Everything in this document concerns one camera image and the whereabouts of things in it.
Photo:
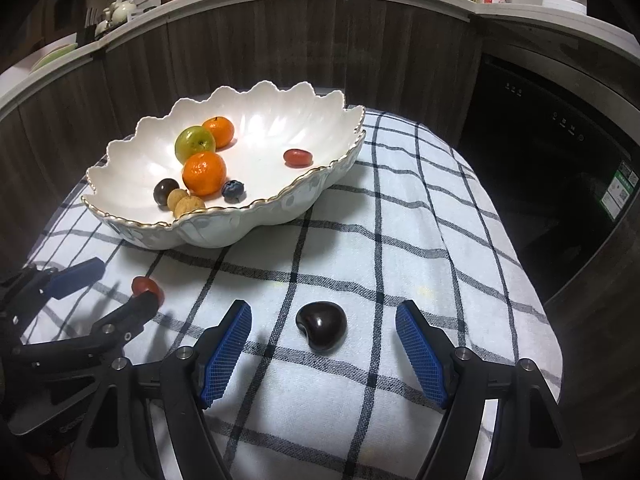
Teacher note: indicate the white teapot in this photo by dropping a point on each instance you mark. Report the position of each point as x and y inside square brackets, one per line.
[120, 11]

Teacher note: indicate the white scalloped ceramic bowl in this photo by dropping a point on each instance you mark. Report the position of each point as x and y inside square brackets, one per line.
[270, 130]

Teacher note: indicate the red cherry tomato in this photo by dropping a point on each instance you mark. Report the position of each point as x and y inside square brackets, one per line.
[298, 157]
[148, 287]

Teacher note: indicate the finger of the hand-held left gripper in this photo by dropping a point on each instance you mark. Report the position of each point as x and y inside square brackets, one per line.
[80, 277]
[120, 325]

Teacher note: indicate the orange tangerine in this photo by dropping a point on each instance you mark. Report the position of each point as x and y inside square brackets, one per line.
[204, 172]
[221, 130]

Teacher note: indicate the dark wood base cabinets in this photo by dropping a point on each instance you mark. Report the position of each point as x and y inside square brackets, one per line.
[300, 45]

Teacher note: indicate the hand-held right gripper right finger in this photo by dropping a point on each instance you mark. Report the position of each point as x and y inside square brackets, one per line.
[422, 355]

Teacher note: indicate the brown longan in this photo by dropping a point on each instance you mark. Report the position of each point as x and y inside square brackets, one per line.
[175, 197]
[191, 206]

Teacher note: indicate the black built-in dishwasher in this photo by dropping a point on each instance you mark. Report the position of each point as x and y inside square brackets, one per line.
[555, 160]

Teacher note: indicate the white plaid tablecloth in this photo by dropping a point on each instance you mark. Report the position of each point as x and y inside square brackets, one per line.
[350, 260]

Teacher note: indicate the green energy label sticker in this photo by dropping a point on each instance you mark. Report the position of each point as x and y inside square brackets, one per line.
[620, 190]

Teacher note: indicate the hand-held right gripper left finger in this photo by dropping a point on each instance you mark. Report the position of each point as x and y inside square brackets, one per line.
[227, 355]

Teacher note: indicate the green plastic basin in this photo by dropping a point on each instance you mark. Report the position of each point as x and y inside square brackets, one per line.
[57, 54]

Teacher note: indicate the black utensil holder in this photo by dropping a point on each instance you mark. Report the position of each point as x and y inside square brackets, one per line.
[92, 15]

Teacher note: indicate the dark purple round grape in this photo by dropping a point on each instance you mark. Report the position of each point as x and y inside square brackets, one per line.
[165, 191]

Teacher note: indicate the green apple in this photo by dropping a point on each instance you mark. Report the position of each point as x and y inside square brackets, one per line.
[192, 144]

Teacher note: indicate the dark heart-shaped plum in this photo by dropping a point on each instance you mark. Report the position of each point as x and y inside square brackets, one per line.
[321, 326]

